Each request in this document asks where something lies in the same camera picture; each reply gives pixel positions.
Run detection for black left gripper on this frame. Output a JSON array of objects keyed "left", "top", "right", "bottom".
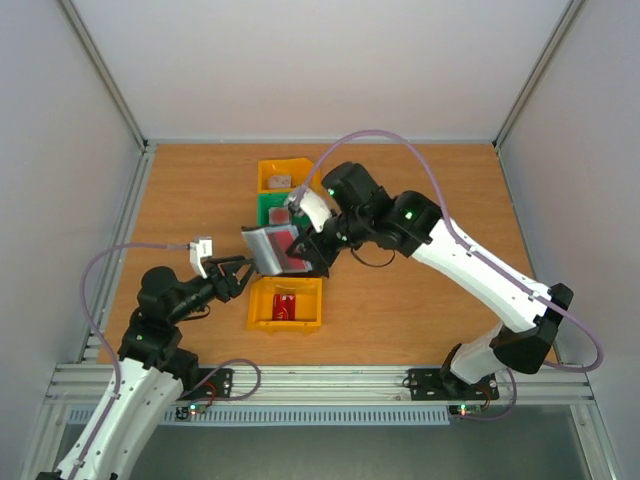
[{"left": 169, "top": 254, "right": 259, "bottom": 324}]

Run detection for red credit card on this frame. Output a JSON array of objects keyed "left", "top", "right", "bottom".
[{"left": 266, "top": 225, "right": 307, "bottom": 274}]

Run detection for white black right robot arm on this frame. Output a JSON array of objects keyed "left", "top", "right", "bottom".
[{"left": 286, "top": 162, "right": 573, "bottom": 398}]

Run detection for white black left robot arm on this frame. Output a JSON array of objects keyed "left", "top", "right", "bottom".
[{"left": 37, "top": 256, "right": 255, "bottom": 479}]

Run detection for white red-circle cards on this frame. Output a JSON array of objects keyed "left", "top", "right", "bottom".
[{"left": 268, "top": 207, "right": 291, "bottom": 225}]

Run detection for red card in bin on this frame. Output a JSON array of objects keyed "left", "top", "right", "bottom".
[{"left": 272, "top": 294, "right": 296, "bottom": 321}]

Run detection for beige patterned cards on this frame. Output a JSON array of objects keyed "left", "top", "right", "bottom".
[{"left": 267, "top": 174, "right": 292, "bottom": 190}]

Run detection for near yellow plastic bin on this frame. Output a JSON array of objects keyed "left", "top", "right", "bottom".
[{"left": 247, "top": 277, "right": 323, "bottom": 334}]

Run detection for yellow plastic bin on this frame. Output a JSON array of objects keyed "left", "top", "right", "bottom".
[
  {"left": 257, "top": 158, "right": 314, "bottom": 194},
  {"left": 247, "top": 277, "right": 323, "bottom": 334}
]

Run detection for green plastic bin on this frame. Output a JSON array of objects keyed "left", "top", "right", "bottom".
[{"left": 257, "top": 192, "right": 310, "bottom": 228}]

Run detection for far yellow plastic bin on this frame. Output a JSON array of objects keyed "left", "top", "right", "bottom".
[{"left": 257, "top": 158, "right": 314, "bottom": 194}]

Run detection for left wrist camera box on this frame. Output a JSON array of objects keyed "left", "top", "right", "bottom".
[{"left": 189, "top": 236, "right": 213, "bottom": 279}]

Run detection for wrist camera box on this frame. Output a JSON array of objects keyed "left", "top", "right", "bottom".
[
  {"left": 189, "top": 236, "right": 213, "bottom": 279},
  {"left": 285, "top": 185, "right": 332, "bottom": 233}
]

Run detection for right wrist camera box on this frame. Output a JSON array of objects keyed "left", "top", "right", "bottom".
[{"left": 285, "top": 185, "right": 332, "bottom": 233}]

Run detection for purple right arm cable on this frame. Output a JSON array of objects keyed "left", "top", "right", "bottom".
[{"left": 292, "top": 129, "right": 605, "bottom": 422}]

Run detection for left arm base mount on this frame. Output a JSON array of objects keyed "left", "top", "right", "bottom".
[{"left": 179, "top": 367, "right": 234, "bottom": 401}]

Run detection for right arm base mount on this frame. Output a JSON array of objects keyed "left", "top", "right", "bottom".
[{"left": 402, "top": 368, "right": 500, "bottom": 401}]

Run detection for aluminium front rail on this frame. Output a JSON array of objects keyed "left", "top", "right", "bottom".
[{"left": 45, "top": 364, "right": 595, "bottom": 406}]

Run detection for slotted grey cable duct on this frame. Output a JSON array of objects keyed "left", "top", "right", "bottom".
[{"left": 66, "top": 405, "right": 451, "bottom": 428}]

